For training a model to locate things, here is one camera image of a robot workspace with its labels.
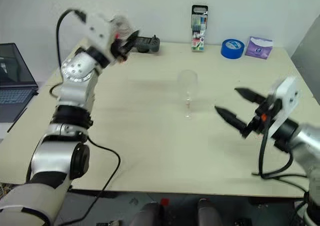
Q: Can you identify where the blue tape roll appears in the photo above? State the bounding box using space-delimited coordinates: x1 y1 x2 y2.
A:
220 38 245 60

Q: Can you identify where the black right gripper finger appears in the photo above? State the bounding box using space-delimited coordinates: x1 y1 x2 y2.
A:
234 86 264 104
214 106 248 134

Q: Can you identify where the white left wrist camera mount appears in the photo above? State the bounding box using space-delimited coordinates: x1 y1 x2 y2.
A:
83 12 120 65

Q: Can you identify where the dark grey laptop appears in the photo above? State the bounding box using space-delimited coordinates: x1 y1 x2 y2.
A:
0 43 40 124

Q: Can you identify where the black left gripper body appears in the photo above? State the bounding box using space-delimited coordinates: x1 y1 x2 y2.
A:
109 39 131 62

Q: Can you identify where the purple tissue pack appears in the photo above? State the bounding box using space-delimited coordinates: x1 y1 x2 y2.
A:
244 36 274 60

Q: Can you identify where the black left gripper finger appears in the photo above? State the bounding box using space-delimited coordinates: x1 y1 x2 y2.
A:
121 30 141 52

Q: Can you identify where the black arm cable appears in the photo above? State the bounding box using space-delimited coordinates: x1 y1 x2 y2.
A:
49 8 122 223
251 115 310 194

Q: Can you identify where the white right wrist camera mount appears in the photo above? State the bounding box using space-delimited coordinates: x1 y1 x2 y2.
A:
266 76 301 134

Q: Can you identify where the grey handheld game controller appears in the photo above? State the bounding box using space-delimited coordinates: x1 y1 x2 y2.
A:
136 35 161 54

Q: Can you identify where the clear wine glass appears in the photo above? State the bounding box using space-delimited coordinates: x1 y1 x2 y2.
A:
176 70 200 120

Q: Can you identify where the marker pen set box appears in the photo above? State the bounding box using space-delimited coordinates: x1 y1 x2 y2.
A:
191 5 210 53

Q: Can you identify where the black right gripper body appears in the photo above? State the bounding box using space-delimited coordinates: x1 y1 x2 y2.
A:
240 95 284 139

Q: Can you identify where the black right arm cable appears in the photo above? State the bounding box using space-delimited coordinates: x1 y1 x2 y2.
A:
251 115 310 194

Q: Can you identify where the dark grey rounded shape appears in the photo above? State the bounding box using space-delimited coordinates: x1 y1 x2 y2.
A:
129 202 164 226

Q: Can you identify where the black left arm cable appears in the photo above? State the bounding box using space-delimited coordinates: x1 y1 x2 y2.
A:
49 8 122 223

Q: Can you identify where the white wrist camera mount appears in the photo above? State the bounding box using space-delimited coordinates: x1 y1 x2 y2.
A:
83 12 120 65
266 76 301 134

